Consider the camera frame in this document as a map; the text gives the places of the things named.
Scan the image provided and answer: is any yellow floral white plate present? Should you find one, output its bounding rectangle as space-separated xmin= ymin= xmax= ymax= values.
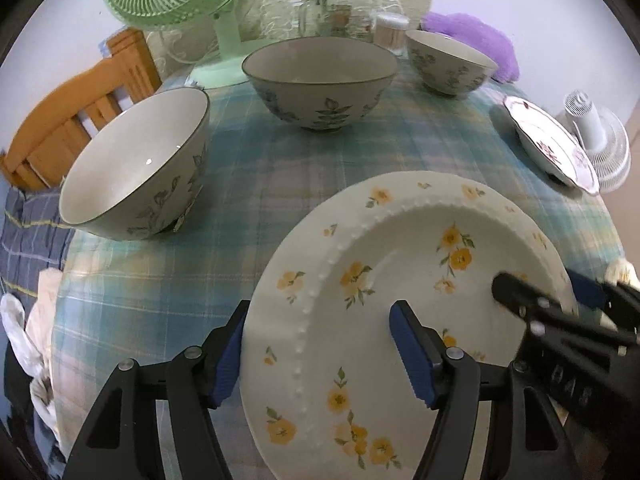
xmin=239 ymin=171 xmax=581 ymax=480

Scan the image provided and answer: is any large leaf print bowl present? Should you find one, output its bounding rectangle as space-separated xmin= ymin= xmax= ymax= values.
xmin=242 ymin=37 xmax=398 ymax=133
xmin=59 ymin=87 xmax=211 ymax=241

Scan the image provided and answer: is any purple plush toy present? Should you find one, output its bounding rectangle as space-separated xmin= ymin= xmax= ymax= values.
xmin=420 ymin=11 xmax=521 ymax=83

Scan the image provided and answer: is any small leaf print bowl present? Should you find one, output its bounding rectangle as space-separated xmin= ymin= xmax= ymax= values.
xmin=405 ymin=29 xmax=500 ymax=98

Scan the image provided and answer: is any glass jar with lid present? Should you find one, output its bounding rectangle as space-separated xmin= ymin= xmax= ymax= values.
xmin=315 ymin=0 xmax=371 ymax=36

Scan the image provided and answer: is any plaid tablecloth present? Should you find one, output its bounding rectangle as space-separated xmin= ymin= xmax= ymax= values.
xmin=50 ymin=55 xmax=626 ymax=480

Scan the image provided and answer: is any wooden chair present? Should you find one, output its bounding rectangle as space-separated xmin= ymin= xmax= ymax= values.
xmin=0 ymin=27 xmax=163 ymax=191

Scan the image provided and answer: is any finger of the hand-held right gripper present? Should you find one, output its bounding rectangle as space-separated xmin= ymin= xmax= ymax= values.
xmin=567 ymin=270 xmax=640 ymax=331
xmin=492 ymin=272 xmax=640 ymax=356

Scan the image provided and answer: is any white electric fan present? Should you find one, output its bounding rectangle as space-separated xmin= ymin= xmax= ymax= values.
xmin=562 ymin=90 xmax=632 ymax=195

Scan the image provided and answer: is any clear glass mug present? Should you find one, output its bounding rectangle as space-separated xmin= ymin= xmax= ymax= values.
xmin=298 ymin=0 xmax=331 ymax=38

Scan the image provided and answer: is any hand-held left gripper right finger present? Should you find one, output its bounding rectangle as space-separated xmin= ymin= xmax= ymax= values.
xmin=390 ymin=301 xmax=581 ymax=480

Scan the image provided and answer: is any cotton swab container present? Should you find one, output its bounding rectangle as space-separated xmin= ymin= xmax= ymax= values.
xmin=372 ymin=11 xmax=411 ymax=56

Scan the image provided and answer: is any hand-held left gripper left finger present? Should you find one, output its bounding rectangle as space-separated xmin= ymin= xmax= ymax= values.
xmin=62 ymin=300 xmax=251 ymax=480

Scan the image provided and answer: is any red print white plate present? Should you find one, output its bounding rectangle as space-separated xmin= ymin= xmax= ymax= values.
xmin=502 ymin=95 xmax=601 ymax=196

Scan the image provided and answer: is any white plastic bag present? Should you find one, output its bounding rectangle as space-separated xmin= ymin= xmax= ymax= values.
xmin=0 ymin=267 xmax=63 ymax=456

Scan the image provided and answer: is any blue plaid blanket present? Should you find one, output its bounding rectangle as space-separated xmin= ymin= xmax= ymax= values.
xmin=0 ymin=180 xmax=76 ymax=301

